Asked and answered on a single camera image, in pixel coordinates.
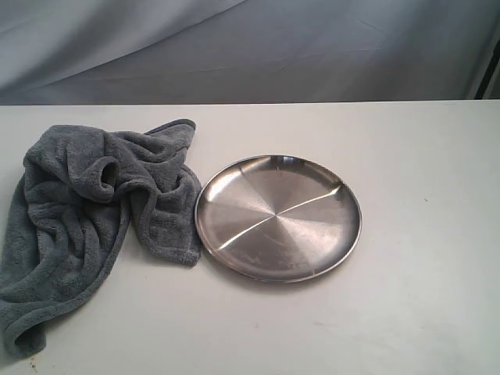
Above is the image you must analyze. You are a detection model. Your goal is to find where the grey fluffy towel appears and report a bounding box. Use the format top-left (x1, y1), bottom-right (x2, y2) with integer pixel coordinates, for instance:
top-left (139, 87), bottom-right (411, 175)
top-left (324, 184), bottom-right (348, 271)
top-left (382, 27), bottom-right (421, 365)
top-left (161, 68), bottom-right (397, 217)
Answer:
top-left (1, 119), bottom-right (201, 359)

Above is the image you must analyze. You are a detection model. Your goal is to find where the round stainless steel plate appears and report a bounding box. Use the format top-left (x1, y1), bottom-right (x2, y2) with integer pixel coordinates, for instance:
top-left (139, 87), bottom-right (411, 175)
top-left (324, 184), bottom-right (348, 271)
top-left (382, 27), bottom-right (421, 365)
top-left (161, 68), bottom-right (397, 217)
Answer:
top-left (195, 155), bottom-right (363, 283)

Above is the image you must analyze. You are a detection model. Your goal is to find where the grey backdrop cloth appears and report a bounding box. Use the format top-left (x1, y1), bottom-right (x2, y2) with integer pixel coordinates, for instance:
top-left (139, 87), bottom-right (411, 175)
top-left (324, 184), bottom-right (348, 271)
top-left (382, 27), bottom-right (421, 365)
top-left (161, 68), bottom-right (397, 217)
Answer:
top-left (1, 1), bottom-right (499, 105)

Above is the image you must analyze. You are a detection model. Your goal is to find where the black stand pole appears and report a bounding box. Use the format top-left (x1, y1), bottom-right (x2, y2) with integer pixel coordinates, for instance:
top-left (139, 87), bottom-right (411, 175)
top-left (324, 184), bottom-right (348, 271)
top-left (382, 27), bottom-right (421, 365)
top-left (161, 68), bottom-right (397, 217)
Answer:
top-left (473, 52), bottom-right (499, 100)

